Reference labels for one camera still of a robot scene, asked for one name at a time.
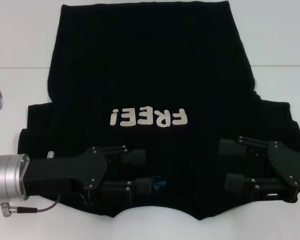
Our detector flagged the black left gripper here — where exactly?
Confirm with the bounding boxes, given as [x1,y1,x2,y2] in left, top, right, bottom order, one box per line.
[24,144,152,205]

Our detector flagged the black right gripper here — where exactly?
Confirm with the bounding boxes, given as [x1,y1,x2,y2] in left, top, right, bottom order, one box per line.
[218,136,300,204]

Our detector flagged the black t-shirt with FREE print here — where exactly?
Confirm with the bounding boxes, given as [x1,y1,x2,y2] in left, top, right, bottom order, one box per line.
[17,0,300,222]

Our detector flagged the grey cable with metal plug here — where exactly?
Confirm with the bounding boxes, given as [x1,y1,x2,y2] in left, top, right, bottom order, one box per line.
[0,193,62,215]

